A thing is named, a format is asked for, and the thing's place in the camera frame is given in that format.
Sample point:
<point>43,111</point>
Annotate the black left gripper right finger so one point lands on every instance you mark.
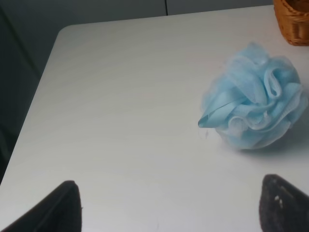
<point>282,206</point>

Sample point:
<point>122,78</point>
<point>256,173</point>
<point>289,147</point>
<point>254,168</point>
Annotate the light blue bath loofah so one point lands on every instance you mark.
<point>256,100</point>

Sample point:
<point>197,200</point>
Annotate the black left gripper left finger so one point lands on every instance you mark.
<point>59,211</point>

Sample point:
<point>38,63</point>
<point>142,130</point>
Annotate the orange wicker basket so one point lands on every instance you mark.
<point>293,20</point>

